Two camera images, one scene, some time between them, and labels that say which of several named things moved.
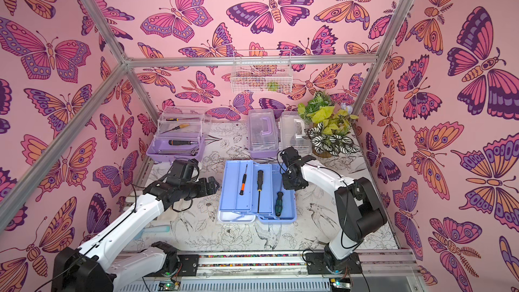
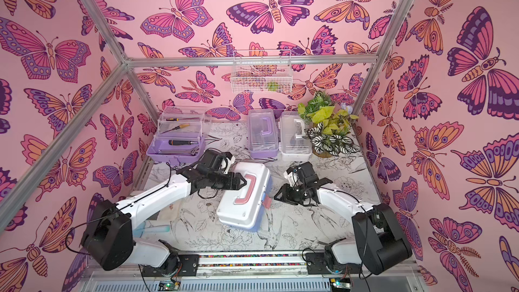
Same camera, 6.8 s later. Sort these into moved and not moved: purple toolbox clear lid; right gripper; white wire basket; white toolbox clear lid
Moved: right gripper
Not moved: white wire basket; purple toolbox clear lid; white toolbox clear lid
